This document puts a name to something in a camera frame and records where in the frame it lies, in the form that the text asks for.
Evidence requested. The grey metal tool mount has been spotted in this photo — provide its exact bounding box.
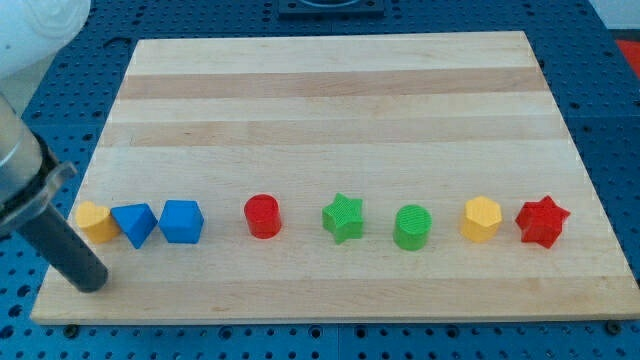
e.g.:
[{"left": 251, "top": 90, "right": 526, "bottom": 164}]
[{"left": 1, "top": 98, "right": 77, "bottom": 235}]

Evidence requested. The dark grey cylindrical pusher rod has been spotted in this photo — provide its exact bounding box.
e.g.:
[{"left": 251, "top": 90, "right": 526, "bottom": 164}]
[{"left": 18, "top": 205, "right": 109, "bottom": 293}]

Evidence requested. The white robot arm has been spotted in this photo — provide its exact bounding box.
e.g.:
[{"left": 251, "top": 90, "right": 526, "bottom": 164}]
[{"left": 1, "top": 0, "right": 108, "bottom": 293}]

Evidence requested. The blue triangle block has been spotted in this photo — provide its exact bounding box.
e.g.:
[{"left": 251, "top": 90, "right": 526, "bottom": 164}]
[{"left": 111, "top": 203, "right": 158, "bottom": 249}]

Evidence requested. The yellow heart block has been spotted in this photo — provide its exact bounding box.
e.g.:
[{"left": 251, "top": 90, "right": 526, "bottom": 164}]
[{"left": 75, "top": 201, "right": 121, "bottom": 244}]

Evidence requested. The blue cube block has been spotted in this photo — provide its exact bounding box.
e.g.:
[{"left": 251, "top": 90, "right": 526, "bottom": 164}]
[{"left": 158, "top": 200, "right": 204, "bottom": 244}]

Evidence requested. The red cylinder block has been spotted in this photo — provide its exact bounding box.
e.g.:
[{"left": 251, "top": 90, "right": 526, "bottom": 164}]
[{"left": 244, "top": 194, "right": 282, "bottom": 239}]

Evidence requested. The green star block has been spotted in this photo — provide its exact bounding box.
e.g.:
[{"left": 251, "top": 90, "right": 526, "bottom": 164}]
[{"left": 322, "top": 193, "right": 364, "bottom": 244}]

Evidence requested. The light wooden board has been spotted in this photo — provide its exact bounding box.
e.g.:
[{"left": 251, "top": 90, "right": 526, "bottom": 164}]
[{"left": 31, "top": 31, "right": 639, "bottom": 325}]

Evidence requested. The green cylinder block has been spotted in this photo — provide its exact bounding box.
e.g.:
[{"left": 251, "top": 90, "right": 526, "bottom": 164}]
[{"left": 393, "top": 204, "right": 433, "bottom": 251}]

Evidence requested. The yellow hexagon block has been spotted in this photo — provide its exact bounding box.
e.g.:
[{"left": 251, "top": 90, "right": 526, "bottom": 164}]
[{"left": 460, "top": 196, "right": 503, "bottom": 243}]

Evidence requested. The red star block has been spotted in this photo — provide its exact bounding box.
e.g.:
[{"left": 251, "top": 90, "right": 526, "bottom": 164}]
[{"left": 515, "top": 196, "right": 571, "bottom": 249}]

